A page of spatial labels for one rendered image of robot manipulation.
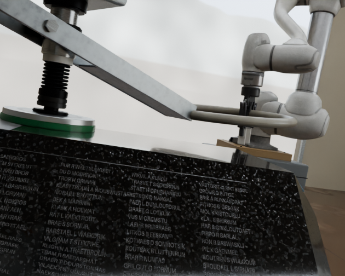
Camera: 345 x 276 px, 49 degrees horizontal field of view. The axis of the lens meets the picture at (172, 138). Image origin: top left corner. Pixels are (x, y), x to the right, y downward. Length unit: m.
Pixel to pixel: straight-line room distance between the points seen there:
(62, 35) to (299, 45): 0.92
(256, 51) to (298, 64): 0.17
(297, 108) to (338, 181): 5.46
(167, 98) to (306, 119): 0.87
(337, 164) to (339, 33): 2.18
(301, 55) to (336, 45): 5.50
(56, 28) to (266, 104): 1.18
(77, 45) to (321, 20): 1.28
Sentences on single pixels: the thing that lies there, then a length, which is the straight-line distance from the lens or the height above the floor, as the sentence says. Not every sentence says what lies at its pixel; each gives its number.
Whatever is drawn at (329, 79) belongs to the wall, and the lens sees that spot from 6.90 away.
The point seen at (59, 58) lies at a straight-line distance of 0.94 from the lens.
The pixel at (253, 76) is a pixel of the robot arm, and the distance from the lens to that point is 1.55.
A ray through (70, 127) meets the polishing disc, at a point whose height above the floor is 0.88.
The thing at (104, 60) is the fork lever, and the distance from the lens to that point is 0.96.
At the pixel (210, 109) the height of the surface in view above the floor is 0.98.
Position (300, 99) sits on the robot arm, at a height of 1.09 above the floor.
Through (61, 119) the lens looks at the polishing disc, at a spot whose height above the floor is 0.90.
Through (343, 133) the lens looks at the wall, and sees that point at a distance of 7.12.
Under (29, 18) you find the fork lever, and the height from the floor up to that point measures 1.09.
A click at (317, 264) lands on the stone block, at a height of 0.73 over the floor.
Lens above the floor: 0.96
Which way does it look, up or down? 5 degrees down
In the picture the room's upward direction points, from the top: 9 degrees clockwise
